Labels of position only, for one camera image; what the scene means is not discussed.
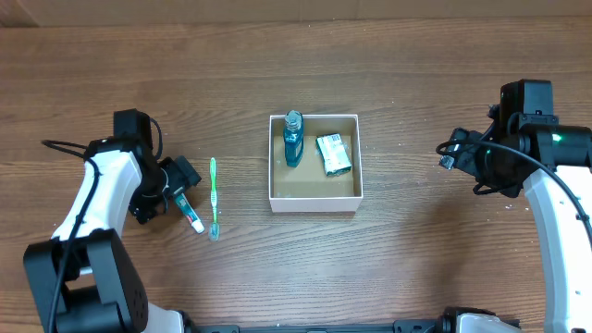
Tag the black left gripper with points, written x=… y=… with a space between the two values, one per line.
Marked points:
x=184 y=175

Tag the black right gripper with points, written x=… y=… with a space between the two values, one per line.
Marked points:
x=464 y=157

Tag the small toothpaste tube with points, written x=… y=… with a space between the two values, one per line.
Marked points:
x=190 y=214

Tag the green toothbrush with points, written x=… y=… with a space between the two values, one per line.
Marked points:
x=214 y=230

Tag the green soap bar package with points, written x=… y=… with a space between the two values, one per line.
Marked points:
x=333 y=151

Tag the blue Listerine mouthwash bottle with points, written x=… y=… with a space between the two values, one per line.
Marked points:
x=293 y=138

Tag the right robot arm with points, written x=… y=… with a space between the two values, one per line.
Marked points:
x=526 y=150

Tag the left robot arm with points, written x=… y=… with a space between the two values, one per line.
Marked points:
x=82 y=278

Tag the pink cardboard box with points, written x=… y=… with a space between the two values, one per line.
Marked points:
x=306 y=188

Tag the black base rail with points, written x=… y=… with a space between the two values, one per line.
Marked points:
x=398 y=326

